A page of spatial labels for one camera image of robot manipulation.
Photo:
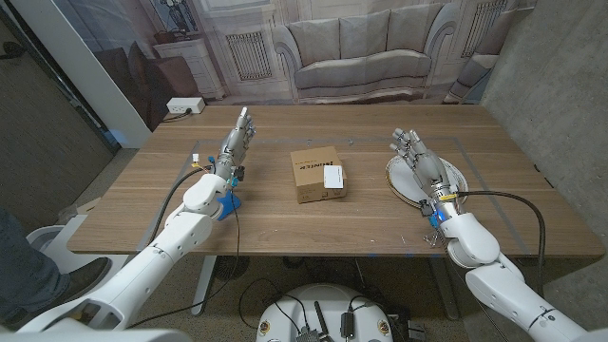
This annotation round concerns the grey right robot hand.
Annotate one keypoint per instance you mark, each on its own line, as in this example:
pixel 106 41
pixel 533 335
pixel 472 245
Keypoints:
pixel 427 166

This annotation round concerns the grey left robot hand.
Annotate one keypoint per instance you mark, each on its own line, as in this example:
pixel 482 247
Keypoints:
pixel 233 147

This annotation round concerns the white card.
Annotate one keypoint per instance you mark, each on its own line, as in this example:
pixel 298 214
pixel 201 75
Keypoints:
pixel 333 176

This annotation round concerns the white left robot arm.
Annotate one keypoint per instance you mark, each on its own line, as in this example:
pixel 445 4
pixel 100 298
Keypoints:
pixel 142 266

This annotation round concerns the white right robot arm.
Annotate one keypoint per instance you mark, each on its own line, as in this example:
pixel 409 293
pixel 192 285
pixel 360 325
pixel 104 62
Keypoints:
pixel 503 290

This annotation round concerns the gold-rimmed white paper plate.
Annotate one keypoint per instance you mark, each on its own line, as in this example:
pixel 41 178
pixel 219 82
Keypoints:
pixel 404 185

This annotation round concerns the brown cardboard box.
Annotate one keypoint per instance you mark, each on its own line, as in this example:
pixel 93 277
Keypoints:
pixel 309 180

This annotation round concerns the white power strip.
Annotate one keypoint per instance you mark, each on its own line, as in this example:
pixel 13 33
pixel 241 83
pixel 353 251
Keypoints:
pixel 185 104

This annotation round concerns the clear plastic piece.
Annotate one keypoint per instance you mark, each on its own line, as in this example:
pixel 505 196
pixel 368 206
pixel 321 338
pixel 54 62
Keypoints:
pixel 432 240

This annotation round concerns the black floor fan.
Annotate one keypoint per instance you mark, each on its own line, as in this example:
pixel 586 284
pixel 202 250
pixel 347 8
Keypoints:
pixel 231 267

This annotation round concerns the printed living room backdrop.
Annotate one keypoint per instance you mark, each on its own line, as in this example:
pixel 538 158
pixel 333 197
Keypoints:
pixel 361 47

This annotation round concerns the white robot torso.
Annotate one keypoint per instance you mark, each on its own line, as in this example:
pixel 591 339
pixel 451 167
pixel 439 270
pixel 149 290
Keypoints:
pixel 323 309

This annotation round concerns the black adapter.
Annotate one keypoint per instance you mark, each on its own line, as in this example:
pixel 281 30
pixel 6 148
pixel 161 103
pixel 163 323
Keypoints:
pixel 347 325

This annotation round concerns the black antenna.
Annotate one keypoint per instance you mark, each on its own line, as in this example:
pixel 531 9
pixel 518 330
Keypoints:
pixel 321 320

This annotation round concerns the dark shoe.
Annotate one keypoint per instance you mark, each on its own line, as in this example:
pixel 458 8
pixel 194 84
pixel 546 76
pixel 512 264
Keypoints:
pixel 85 275

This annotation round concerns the person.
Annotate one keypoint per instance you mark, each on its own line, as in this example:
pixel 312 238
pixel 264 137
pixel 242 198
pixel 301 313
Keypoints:
pixel 24 271

